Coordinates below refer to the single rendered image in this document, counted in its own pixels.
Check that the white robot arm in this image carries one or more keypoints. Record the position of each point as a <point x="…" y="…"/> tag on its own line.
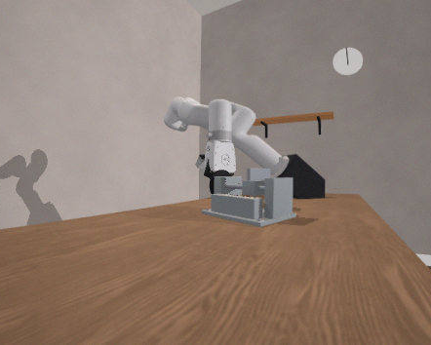
<point x="217" y="119"/>

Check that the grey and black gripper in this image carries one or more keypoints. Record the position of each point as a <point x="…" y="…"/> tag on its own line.
<point x="219" y="155"/>

